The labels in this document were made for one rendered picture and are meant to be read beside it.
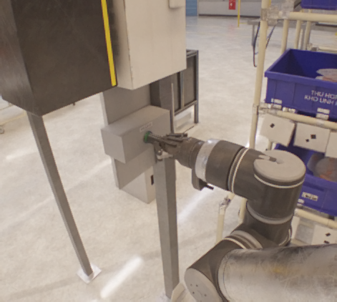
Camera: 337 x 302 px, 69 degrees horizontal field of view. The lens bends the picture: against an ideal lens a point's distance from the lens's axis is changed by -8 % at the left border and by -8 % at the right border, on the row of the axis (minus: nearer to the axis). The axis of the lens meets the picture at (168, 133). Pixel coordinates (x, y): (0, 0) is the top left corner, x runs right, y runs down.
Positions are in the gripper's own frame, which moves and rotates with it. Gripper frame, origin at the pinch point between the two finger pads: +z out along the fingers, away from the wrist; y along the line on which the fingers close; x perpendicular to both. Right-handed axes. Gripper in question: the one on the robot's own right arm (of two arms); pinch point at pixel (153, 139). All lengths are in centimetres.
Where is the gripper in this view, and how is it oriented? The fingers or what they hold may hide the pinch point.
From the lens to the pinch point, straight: 72.1
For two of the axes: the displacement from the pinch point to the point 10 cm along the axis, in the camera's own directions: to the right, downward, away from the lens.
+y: -6.1, 4.0, -6.8
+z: -7.9, -2.6, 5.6
